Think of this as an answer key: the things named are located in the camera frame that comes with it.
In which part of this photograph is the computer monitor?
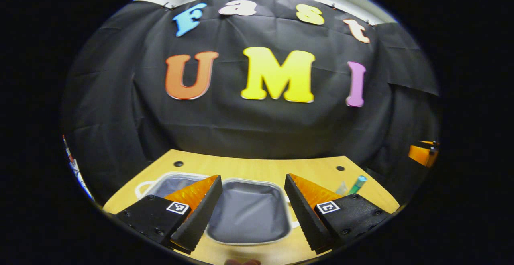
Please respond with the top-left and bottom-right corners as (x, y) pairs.
(62, 135), (95, 201)

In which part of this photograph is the black backdrop cloth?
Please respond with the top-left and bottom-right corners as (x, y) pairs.
(60, 0), (440, 205)

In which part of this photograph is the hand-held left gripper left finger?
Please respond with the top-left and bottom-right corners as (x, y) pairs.
(114, 175), (224, 255)

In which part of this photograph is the teal tube with blue cap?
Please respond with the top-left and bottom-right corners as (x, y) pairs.
(348, 175), (368, 196)

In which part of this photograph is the white suitcase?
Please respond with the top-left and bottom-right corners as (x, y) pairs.
(135, 171), (300, 246)

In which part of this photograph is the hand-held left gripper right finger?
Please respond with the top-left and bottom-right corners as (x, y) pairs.
(284, 173), (393, 255)

